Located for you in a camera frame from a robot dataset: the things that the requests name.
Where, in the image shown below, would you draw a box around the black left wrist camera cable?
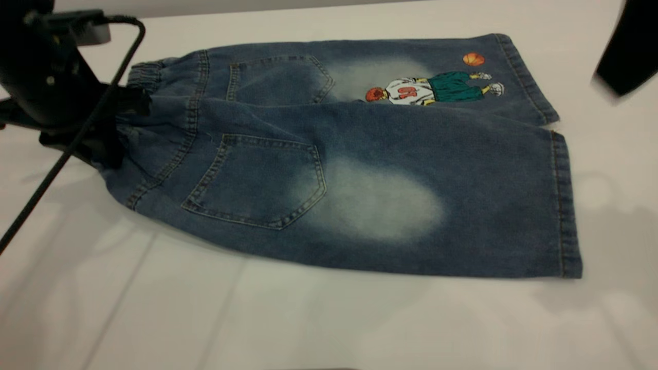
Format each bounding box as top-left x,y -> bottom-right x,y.
0,15 -> 147,255

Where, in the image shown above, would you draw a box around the blue denim shorts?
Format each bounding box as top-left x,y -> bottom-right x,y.
92,33 -> 583,280

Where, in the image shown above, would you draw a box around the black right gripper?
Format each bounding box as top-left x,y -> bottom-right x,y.
594,0 -> 658,98

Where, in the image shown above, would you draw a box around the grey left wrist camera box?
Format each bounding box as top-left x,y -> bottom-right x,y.
23,9 -> 111,46

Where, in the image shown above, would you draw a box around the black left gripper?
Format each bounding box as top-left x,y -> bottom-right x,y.
0,0 -> 152,170

